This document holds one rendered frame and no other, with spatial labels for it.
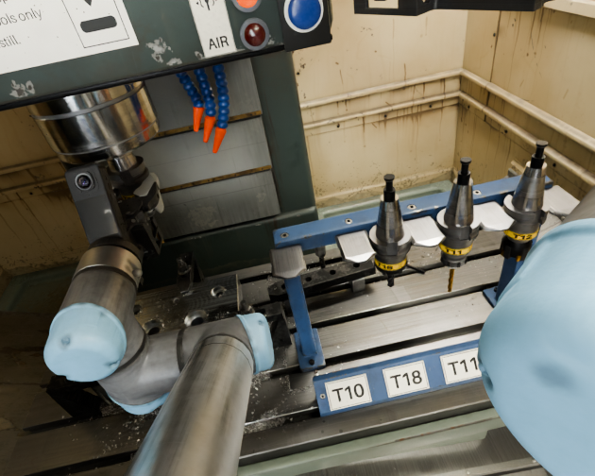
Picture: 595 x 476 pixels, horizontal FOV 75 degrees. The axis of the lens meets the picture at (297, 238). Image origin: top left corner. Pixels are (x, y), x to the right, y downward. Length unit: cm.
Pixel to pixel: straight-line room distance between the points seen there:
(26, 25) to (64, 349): 30
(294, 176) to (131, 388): 87
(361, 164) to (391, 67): 39
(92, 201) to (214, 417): 35
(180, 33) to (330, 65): 113
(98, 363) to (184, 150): 78
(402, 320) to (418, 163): 101
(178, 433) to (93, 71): 32
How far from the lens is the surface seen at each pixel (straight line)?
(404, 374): 79
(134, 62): 42
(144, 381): 53
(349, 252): 61
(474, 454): 97
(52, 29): 44
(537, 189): 68
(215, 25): 41
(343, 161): 167
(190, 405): 34
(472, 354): 82
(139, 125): 62
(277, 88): 113
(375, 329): 90
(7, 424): 143
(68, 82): 45
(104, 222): 57
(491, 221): 67
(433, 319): 93
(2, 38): 45
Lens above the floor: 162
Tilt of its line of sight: 39 degrees down
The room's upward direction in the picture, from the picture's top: 12 degrees counter-clockwise
